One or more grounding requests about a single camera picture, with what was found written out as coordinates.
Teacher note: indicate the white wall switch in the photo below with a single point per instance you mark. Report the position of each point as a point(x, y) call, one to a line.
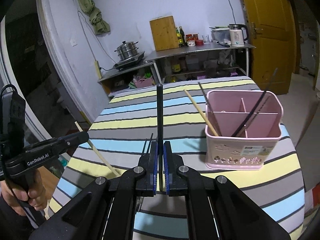
point(73, 42)

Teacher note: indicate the pink plastic utensil basket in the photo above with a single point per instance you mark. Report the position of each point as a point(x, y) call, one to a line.
point(225, 152)

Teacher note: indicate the green glass bottle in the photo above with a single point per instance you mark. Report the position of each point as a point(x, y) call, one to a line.
point(178, 38)

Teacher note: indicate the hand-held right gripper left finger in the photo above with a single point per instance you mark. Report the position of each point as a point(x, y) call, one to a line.
point(155, 175)

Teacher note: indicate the dark sauce bottle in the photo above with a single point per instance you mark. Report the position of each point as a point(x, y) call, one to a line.
point(182, 36)

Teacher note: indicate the low steel shelf table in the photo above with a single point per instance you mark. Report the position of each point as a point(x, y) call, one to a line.
point(115, 73)

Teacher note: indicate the steel steamer pot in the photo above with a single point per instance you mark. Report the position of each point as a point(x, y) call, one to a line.
point(127, 51)

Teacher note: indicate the striped tablecloth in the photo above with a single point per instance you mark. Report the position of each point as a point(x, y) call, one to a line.
point(125, 120)

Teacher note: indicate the wooden door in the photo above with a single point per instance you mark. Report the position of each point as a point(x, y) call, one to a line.
point(270, 30)

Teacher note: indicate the yellow power strip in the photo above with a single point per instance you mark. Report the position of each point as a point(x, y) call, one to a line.
point(97, 70)

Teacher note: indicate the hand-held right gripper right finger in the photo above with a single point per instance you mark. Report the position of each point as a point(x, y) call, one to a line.
point(167, 175)

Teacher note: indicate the hanging green cloth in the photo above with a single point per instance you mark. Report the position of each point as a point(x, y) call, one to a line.
point(87, 0)

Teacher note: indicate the white electric kettle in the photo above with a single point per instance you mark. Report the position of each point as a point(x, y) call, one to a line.
point(236, 36)

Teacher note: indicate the black induction cooker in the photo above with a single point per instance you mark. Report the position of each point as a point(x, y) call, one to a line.
point(128, 62)

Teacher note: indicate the red round tin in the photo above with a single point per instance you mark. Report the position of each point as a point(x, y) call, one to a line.
point(199, 42)

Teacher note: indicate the wooden chopstick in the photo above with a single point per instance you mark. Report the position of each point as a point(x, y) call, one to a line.
point(197, 108)
point(102, 157)

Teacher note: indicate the person's left hand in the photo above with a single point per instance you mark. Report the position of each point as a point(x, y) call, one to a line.
point(36, 192)

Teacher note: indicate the clear plastic food container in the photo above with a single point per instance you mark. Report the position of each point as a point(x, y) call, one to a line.
point(220, 36)

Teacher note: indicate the clear drinking glass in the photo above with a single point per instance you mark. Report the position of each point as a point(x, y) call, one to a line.
point(206, 40)

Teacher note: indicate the wooden cutting board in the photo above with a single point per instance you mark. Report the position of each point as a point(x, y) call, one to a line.
point(163, 33)

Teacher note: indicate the tall steel shelf table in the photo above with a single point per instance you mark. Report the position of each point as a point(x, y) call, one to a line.
point(180, 52)

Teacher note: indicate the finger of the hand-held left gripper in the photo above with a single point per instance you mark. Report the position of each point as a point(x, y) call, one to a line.
point(77, 140)
point(42, 145)

